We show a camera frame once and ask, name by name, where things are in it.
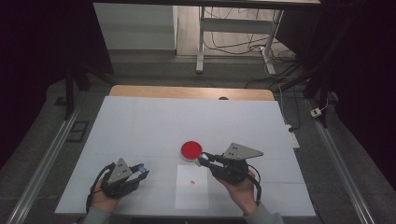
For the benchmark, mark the person's left hand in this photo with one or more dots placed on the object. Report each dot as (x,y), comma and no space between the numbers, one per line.
(104,202)

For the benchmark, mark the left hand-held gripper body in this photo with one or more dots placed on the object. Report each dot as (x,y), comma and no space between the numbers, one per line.
(120,174)

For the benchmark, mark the black curtain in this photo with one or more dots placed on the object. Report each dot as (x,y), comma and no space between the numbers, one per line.
(367,77)
(37,62)

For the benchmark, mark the white paper sheet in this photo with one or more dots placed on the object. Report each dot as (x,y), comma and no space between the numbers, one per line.
(191,194)

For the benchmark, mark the person's right hand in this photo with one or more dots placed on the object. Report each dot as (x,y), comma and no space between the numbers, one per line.
(244,194)

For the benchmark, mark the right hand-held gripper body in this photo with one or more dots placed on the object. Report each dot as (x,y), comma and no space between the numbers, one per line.
(238,152)

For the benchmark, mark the blue stamp cap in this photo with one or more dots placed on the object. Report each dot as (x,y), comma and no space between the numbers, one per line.
(143,169)

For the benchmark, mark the white power strip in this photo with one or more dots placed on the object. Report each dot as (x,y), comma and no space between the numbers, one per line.
(292,137)

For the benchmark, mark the small white adapter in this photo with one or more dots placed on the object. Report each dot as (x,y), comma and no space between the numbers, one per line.
(316,112)

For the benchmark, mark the black stand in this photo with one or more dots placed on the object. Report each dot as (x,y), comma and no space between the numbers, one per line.
(70,93)
(320,77)

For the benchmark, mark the white stamp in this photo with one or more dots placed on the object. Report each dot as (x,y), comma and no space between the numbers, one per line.
(198,161)

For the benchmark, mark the black floor frame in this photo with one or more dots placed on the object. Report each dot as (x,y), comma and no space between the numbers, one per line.
(77,131)

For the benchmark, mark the red round ink pad dish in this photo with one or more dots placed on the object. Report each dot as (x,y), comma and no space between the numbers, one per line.
(191,150)

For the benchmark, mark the metal floor rail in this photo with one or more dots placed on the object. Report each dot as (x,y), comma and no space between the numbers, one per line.
(43,161)
(339,161)

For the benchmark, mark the white desk frame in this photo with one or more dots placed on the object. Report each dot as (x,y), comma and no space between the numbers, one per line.
(236,25)

